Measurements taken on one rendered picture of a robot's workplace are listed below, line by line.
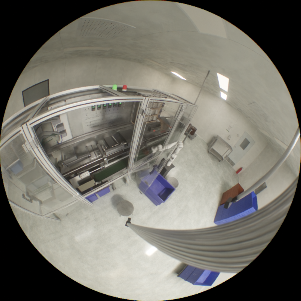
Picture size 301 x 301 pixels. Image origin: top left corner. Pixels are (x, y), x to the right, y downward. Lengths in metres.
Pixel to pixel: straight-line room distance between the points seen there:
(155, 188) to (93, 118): 1.69
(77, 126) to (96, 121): 0.27
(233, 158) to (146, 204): 5.38
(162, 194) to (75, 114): 2.00
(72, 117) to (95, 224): 1.79
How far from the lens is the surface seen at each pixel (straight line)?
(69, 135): 1.32
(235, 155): 6.05
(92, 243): 2.10
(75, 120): 1.25
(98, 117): 1.31
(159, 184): 2.01
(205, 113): 5.64
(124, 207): 1.70
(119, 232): 1.95
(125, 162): 1.57
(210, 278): 2.72
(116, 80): 4.28
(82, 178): 1.41
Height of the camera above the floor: 1.93
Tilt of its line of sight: 42 degrees down
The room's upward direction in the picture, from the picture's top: 21 degrees clockwise
